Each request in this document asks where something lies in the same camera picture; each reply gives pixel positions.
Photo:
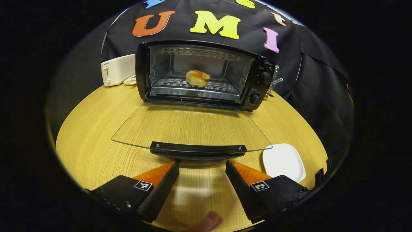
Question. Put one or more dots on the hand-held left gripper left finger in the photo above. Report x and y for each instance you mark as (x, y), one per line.
(162, 193)

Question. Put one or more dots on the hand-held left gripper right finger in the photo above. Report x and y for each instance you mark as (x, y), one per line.
(239, 190)

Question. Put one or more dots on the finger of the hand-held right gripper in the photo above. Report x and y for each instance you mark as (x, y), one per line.
(319, 176)
(329, 163)

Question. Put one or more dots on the black electric oven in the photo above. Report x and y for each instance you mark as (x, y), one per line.
(262, 88)

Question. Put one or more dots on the golden croissant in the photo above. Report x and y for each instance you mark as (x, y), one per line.
(196, 79)

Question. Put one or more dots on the metal oven rack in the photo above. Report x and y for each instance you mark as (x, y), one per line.
(222, 86)

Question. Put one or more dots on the white square plate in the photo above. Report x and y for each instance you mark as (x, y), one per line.
(283, 161)

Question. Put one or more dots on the black backdrop cloth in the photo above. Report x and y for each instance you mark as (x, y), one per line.
(315, 83)

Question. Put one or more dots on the white divided snack dish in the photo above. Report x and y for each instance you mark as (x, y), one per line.
(130, 80)

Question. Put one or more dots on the white toaster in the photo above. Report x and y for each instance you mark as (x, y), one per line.
(117, 69)

